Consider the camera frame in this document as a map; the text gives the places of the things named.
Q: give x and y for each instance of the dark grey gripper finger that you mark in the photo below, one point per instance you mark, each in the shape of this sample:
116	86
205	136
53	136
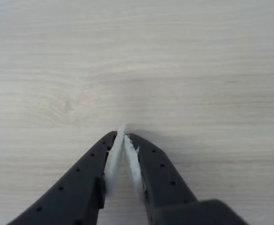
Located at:
80	187
165	180

